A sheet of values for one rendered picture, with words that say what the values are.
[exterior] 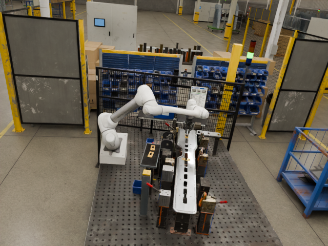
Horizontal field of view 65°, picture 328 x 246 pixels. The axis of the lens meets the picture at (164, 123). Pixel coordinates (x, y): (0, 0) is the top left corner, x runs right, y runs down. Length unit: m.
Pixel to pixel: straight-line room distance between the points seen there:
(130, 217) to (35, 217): 1.45
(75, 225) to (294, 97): 4.39
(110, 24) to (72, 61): 4.82
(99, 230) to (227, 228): 1.09
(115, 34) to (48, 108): 4.92
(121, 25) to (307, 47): 5.91
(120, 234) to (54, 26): 3.31
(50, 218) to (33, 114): 2.24
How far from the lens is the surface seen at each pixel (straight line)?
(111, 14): 9.22
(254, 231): 2.55
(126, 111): 2.64
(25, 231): 3.43
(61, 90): 4.80
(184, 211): 2.09
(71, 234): 3.28
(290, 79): 5.38
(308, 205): 3.96
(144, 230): 2.33
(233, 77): 3.40
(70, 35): 4.51
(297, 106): 5.75
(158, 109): 2.45
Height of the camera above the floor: 2.47
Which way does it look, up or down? 27 degrees down
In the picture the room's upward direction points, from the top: 6 degrees clockwise
